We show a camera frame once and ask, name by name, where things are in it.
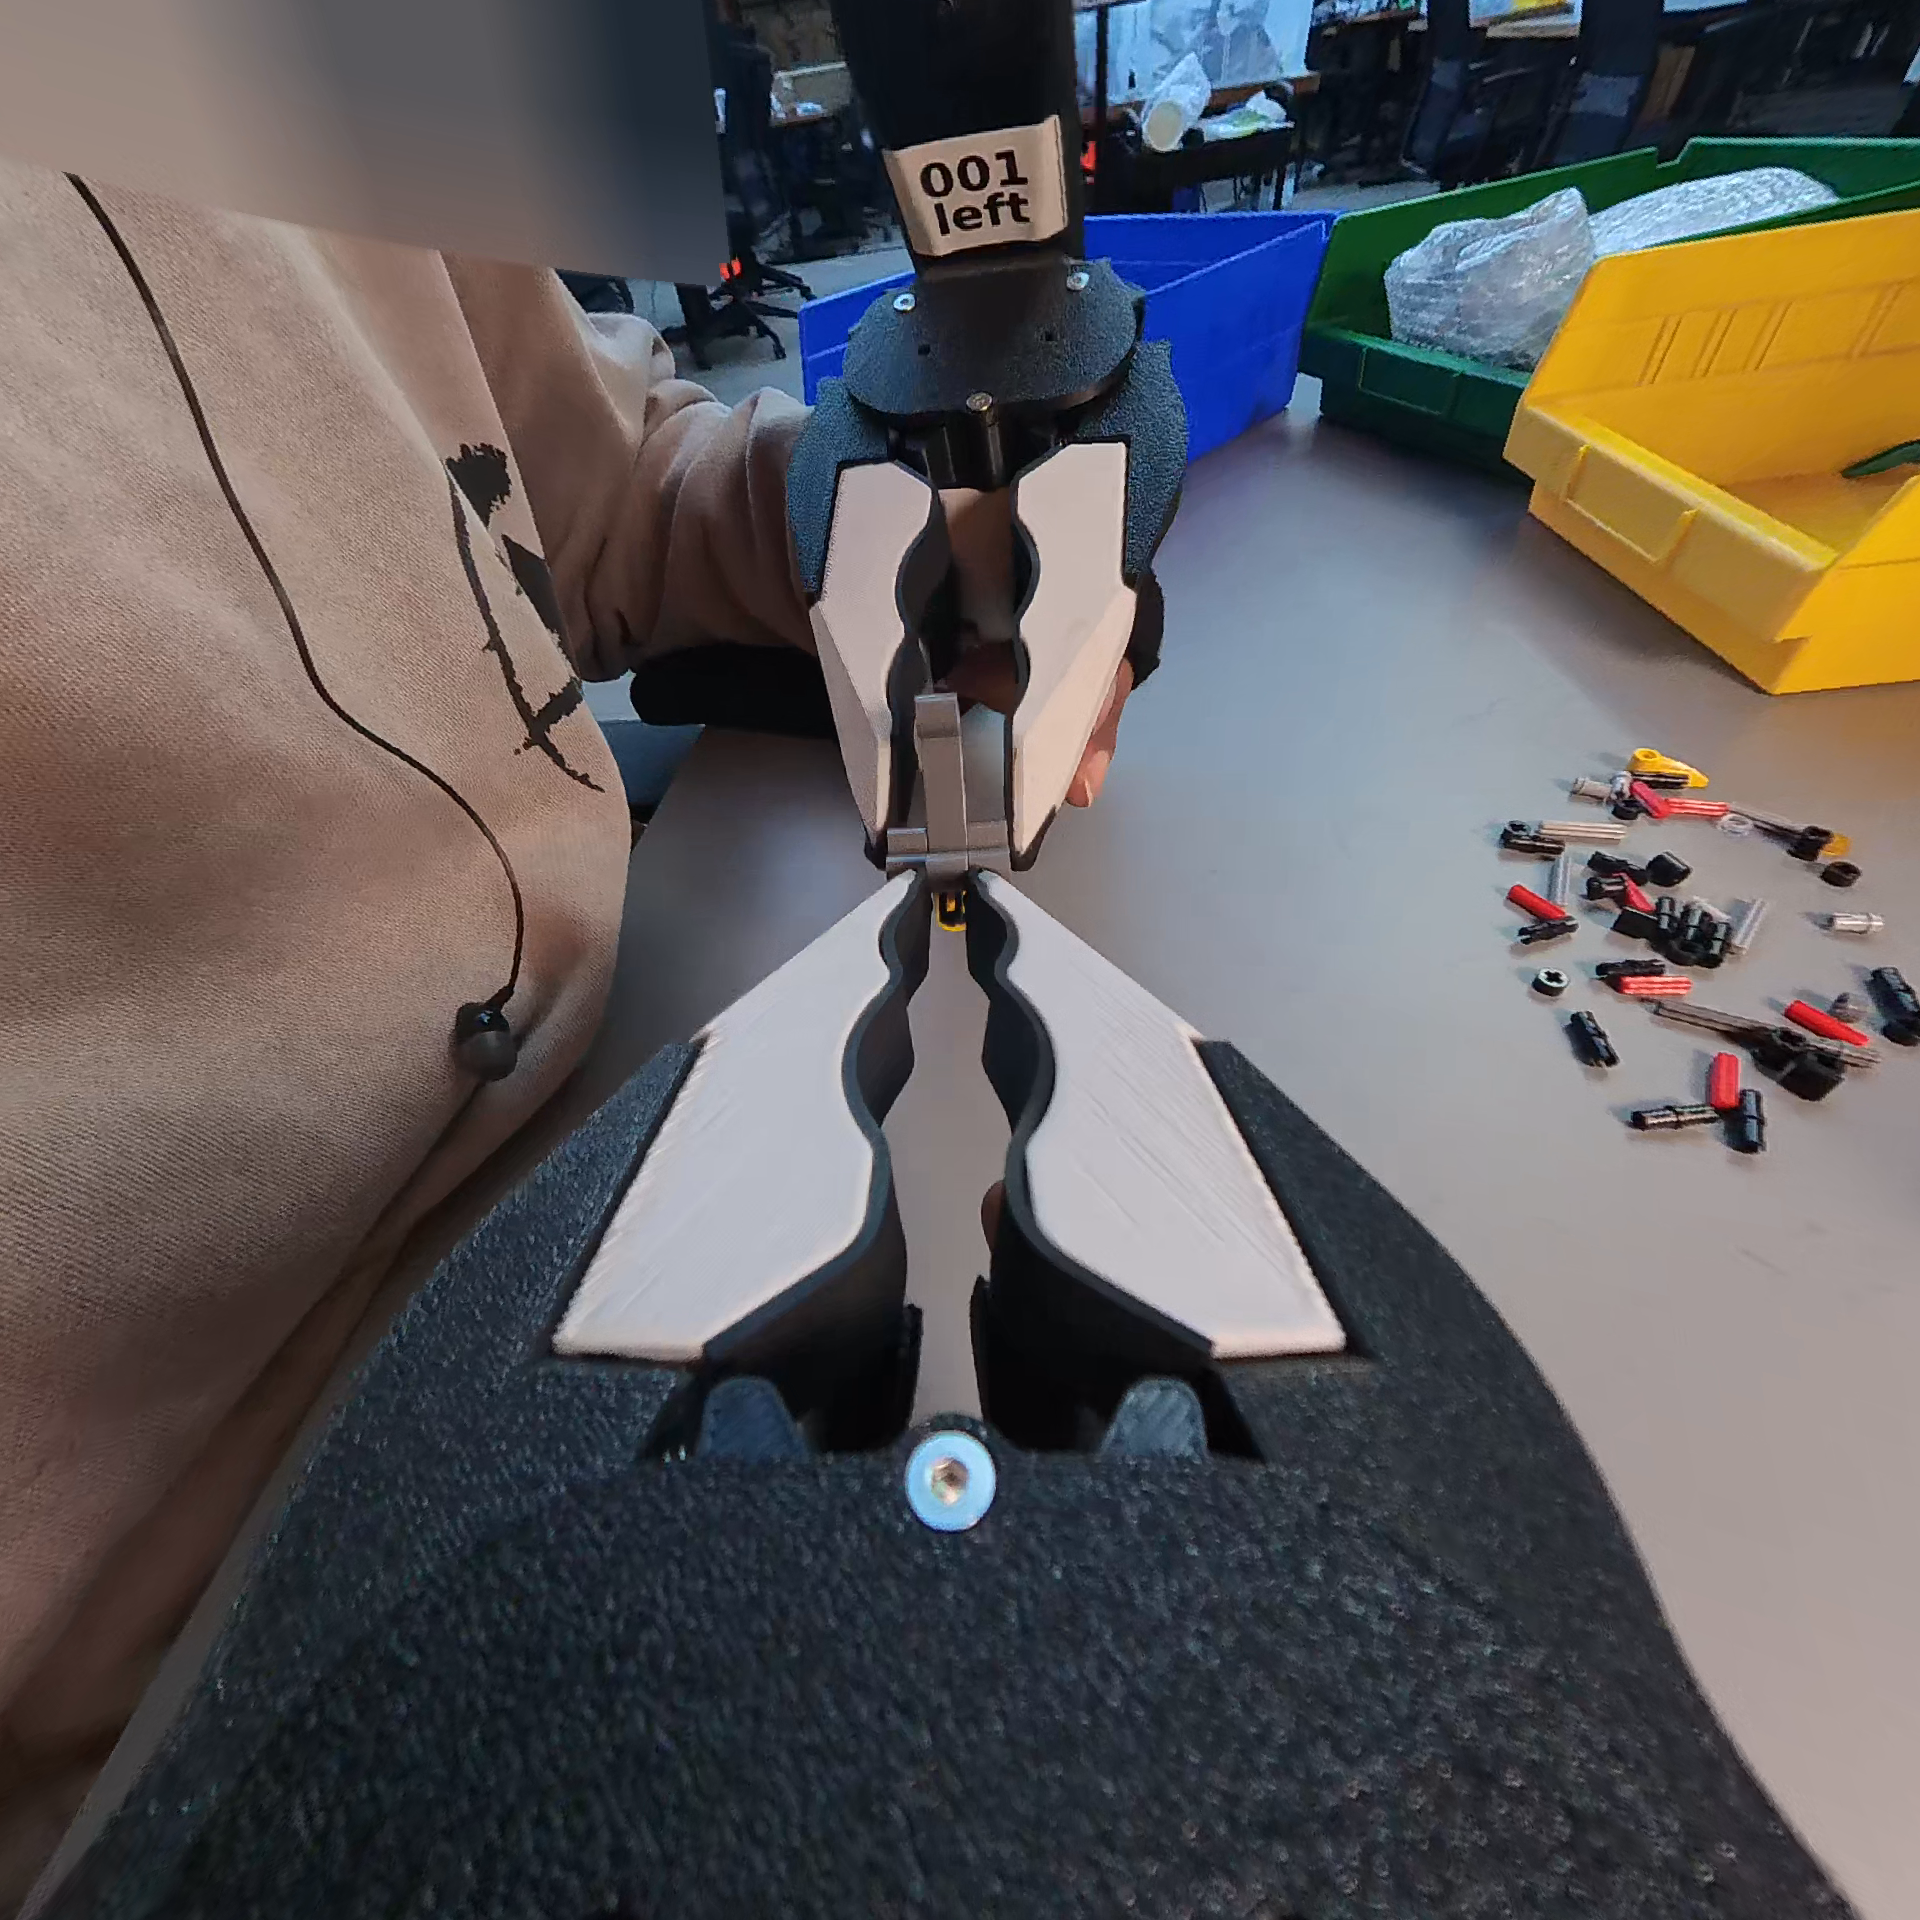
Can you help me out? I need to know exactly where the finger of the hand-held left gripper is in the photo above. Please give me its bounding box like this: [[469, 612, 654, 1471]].
[[975, 446, 1142, 874], [810, 466, 962, 857]]

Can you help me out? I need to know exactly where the green plastic bin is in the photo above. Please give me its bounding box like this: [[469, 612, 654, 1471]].
[[1299, 138, 1920, 466]]

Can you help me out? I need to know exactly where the clear plastic bag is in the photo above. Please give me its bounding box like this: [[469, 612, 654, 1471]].
[[1386, 167, 1840, 370]]

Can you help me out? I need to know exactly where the person's left hand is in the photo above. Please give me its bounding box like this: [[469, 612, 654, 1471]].
[[1066, 572, 1167, 817]]

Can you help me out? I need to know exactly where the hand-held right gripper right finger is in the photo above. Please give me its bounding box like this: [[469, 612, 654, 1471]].
[[969, 871, 1350, 1411]]

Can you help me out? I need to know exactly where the yellow building block assembly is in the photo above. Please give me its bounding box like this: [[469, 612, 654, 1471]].
[[902, 691, 1010, 932]]

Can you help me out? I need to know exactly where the black office chair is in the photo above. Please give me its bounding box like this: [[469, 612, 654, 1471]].
[[676, 182, 818, 370]]

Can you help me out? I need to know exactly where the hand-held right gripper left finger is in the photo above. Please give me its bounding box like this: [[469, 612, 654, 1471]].
[[554, 871, 938, 1407]]

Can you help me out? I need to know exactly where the grey desk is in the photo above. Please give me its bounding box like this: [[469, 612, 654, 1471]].
[[391, 376, 1920, 1920]]

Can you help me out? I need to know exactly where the yellow plastic bin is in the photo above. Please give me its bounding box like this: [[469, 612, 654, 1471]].
[[1502, 204, 1920, 698]]

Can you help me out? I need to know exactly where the blue plastic bin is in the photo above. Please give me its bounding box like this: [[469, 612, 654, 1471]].
[[800, 212, 1337, 461]]

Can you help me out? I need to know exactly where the pile of black red pieces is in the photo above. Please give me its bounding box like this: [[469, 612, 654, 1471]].
[[1496, 745, 1920, 1157]]

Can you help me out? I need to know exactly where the person's left forearm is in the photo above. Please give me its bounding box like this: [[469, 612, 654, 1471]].
[[450, 255, 828, 678]]

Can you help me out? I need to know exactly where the person's torso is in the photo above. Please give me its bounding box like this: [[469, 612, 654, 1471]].
[[0, 167, 648, 1861]]

